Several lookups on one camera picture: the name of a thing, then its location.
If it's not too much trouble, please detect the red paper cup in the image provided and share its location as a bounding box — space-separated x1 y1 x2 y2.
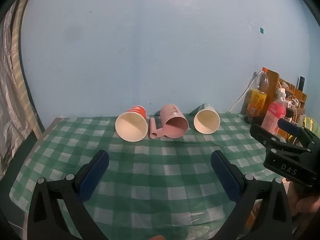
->
115 105 148 142

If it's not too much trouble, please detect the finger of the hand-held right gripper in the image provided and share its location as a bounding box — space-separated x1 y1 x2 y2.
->
249 123 292 153
278 118 320 151

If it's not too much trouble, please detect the orange label drink bottle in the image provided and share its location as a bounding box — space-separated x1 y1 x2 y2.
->
246 67 271 117

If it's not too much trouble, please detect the striped fabric band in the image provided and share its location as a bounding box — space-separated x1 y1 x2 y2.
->
11 0 45 140

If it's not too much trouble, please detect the yellow green cloth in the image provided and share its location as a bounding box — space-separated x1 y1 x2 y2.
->
299 115 320 137

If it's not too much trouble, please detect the pink plastic mug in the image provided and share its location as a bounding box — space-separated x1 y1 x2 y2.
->
149 103 189 139

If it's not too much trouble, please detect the green paper cup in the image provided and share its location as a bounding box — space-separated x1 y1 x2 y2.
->
192 103 221 134

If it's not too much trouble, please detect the green checked tablecloth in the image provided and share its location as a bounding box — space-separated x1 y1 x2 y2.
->
9 112 278 240

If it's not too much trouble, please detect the wooden desk rack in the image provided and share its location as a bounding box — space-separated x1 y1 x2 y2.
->
267 70 307 117

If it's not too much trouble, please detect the person's right hand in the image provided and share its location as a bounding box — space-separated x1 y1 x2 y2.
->
286 179 320 222

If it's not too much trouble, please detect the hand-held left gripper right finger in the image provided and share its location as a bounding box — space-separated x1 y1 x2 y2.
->
211 150 293 240

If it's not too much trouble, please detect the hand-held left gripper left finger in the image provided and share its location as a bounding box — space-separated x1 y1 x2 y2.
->
27 150 110 240

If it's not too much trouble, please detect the pink drink bottle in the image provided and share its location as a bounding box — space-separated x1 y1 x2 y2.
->
260 97 287 136

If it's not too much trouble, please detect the white cable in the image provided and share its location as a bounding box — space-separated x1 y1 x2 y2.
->
228 72 263 112

